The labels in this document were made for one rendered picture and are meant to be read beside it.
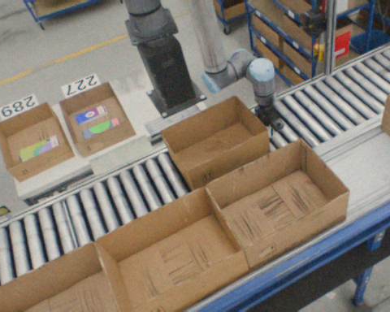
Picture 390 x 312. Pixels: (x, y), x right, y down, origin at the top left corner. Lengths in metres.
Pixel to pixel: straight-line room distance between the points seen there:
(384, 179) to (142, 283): 0.95
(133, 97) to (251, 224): 1.19
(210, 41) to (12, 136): 1.33
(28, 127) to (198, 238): 1.33
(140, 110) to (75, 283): 1.06
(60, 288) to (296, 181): 0.91
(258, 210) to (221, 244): 0.19
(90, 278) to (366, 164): 1.10
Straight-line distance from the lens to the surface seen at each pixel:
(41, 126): 2.37
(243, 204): 1.42
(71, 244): 1.77
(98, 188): 1.88
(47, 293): 1.49
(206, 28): 1.44
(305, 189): 1.44
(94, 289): 1.43
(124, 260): 1.44
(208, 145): 1.85
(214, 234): 1.38
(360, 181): 1.49
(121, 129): 2.00
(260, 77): 1.52
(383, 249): 1.64
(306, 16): 1.98
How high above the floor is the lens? 2.04
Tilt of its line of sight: 53 degrees down
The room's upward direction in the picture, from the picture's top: 11 degrees counter-clockwise
